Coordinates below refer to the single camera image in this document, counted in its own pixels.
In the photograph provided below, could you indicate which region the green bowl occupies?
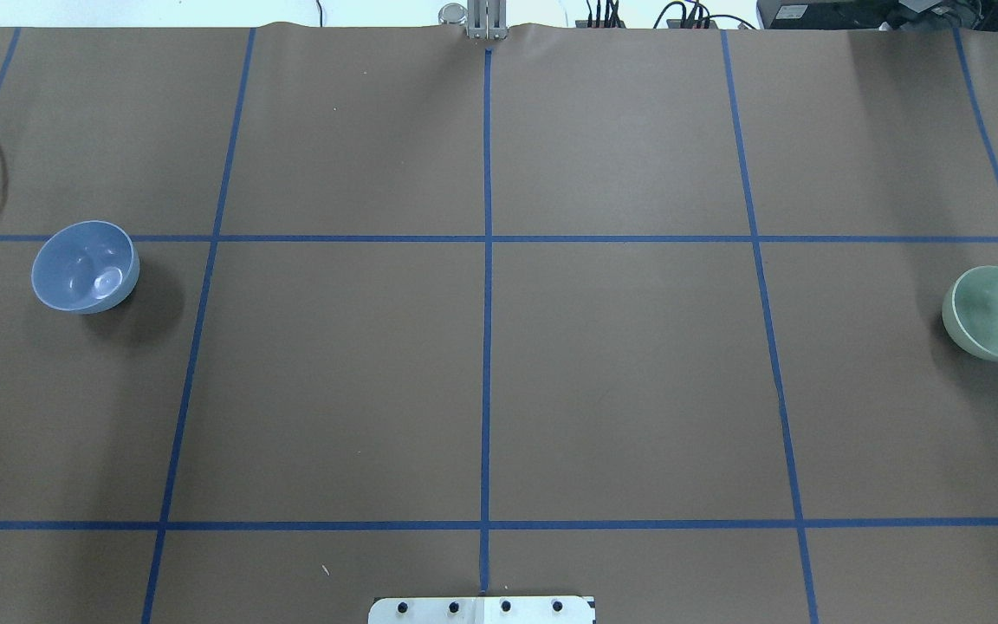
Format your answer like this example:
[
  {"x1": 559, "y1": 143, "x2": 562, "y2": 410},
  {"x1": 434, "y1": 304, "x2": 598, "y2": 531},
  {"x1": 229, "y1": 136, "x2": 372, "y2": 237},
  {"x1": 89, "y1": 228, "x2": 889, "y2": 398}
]
[{"x1": 940, "y1": 265, "x2": 998, "y2": 362}]

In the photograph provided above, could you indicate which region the brown paper table cover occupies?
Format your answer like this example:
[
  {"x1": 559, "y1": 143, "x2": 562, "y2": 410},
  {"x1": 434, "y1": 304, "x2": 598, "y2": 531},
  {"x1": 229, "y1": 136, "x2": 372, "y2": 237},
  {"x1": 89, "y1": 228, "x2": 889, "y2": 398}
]
[{"x1": 0, "y1": 23, "x2": 998, "y2": 623}]

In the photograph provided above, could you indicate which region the blue bowl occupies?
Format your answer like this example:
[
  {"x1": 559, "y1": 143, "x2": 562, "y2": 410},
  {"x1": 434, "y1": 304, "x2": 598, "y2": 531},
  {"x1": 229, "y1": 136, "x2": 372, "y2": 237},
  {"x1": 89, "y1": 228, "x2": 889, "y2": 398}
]
[{"x1": 30, "y1": 220, "x2": 141, "y2": 315}]

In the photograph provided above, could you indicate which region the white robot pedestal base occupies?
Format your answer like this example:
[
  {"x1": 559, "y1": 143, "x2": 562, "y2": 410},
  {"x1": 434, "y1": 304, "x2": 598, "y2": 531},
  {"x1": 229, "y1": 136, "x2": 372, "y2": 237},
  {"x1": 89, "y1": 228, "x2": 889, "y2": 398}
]
[{"x1": 367, "y1": 595, "x2": 597, "y2": 623}]

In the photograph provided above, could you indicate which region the aluminium frame post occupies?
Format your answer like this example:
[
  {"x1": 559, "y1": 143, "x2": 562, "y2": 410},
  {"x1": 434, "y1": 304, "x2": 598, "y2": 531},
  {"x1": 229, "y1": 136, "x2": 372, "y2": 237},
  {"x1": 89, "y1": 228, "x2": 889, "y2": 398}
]
[{"x1": 464, "y1": 0, "x2": 509, "y2": 40}]

